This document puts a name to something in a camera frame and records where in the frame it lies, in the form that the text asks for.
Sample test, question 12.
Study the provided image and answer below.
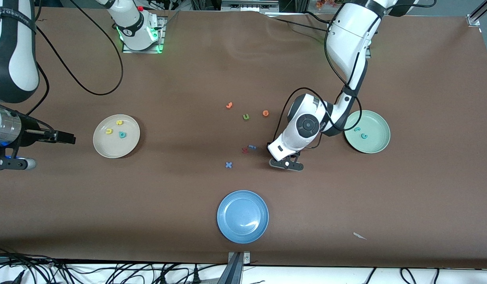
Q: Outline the aluminium profile bar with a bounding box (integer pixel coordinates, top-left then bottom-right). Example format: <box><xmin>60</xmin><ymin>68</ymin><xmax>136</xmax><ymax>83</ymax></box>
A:
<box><xmin>466</xmin><ymin>0</ymin><xmax>487</xmax><ymax>26</ymax></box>

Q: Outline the blue plate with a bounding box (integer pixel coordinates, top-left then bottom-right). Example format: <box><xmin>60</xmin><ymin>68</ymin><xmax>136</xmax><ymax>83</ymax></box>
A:
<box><xmin>217</xmin><ymin>190</ymin><xmax>269</xmax><ymax>244</ymax></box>

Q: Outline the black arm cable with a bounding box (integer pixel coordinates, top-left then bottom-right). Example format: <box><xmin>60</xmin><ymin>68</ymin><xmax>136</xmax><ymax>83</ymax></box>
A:
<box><xmin>274</xmin><ymin>8</ymin><xmax>386</xmax><ymax>152</ymax></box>
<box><xmin>11</xmin><ymin>0</ymin><xmax>124</xmax><ymax>135</ymax></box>

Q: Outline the beige brown plate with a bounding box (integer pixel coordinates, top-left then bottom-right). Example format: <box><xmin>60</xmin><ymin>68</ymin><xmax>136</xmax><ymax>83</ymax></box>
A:
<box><xmin>93</xmin><ymin>114</ymin><xmax>141</xmax><ymax>159</ymax></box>

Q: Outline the pale green plate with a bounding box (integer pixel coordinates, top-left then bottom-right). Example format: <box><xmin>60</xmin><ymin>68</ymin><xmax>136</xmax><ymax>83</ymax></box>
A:
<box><xmin>344</xmin><ymin>110</ymin><xmax>391</xmax><ymax>154</ymax></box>

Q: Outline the grey metal box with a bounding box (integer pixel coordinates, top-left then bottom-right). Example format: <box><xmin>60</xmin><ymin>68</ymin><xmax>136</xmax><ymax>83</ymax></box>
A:
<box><xmin>221</xmin><ymin>0</ymin><xmax>280</xmax><ymax>12</ymax></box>

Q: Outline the black table cable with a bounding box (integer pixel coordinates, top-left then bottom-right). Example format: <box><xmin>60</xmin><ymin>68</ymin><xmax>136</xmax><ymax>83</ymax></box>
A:
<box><xmin>267</xmin><ymin>16</ymin><xmax>330</xmax><ymax>32</ymax></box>
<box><xmin>302</xmin><ymin>11</ymin><xmax>330</xmax><ymax>24</ymax></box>

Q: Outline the grey metal camera bracket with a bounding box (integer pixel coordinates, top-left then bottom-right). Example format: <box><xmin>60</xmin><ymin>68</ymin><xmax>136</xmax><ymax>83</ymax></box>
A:
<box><xmin>228</xmin><ymin>252</ymin><xmax>251</xmax><ymax>284</ymax></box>

